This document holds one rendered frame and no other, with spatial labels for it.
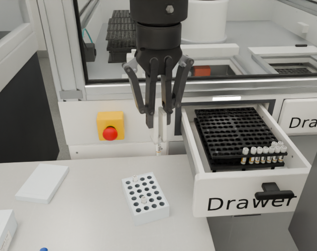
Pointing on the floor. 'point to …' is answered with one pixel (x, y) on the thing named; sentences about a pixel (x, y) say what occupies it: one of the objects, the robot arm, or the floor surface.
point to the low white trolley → (101, 207)
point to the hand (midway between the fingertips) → (158, 125)
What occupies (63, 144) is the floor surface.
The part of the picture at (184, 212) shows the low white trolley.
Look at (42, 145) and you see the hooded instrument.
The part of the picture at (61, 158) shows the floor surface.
